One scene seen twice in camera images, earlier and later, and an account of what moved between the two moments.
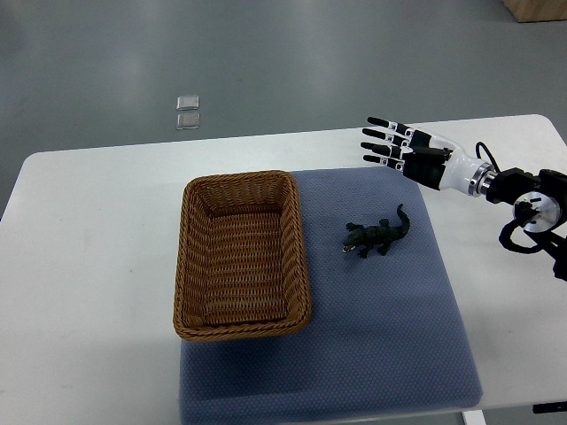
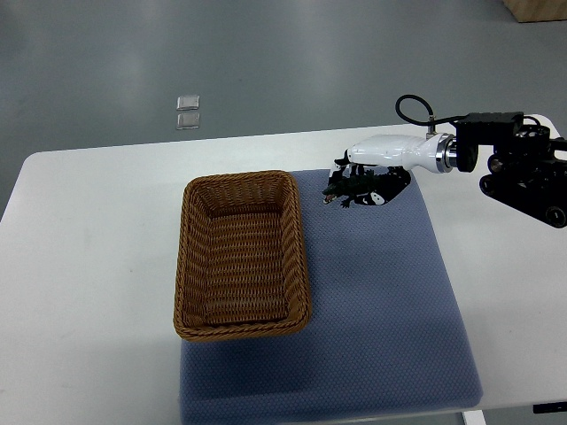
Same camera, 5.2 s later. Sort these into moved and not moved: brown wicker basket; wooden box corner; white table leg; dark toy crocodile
Moved: dark toy crocodile
Not moved: brown wicker basket; white table leg; wooden box corner
